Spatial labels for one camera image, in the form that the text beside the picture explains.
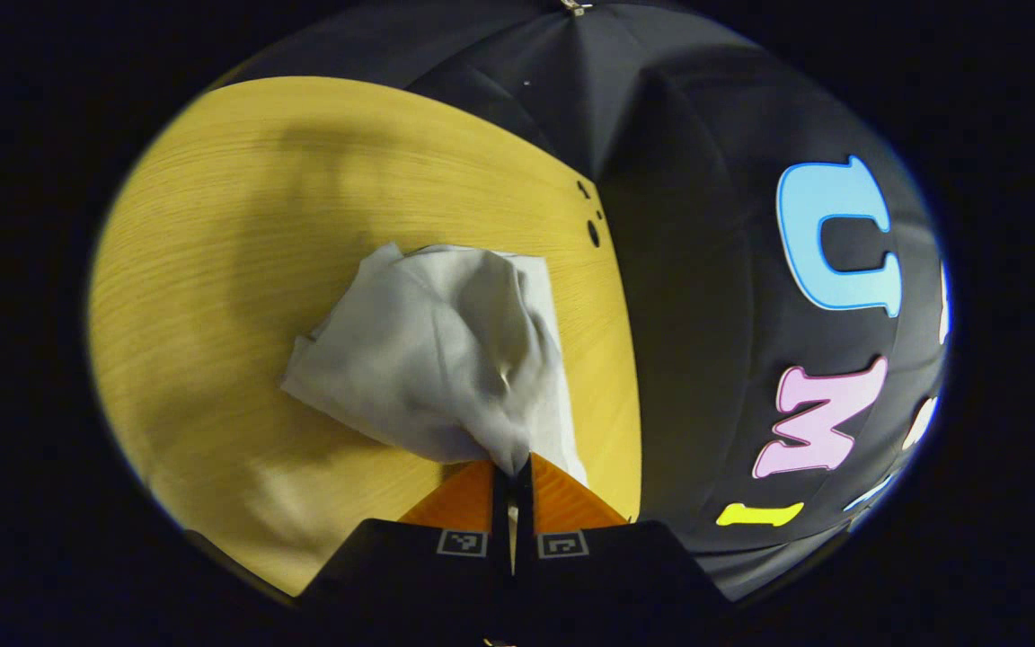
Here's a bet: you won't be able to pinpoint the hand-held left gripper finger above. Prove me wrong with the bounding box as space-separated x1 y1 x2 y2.
513 452 734 630
297 460 513 630

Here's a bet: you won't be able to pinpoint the white jeans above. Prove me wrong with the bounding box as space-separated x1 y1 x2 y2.
281 243 588 486

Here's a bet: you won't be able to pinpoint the black backdrop cloth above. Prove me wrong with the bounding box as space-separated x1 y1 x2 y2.
212 0 950 601

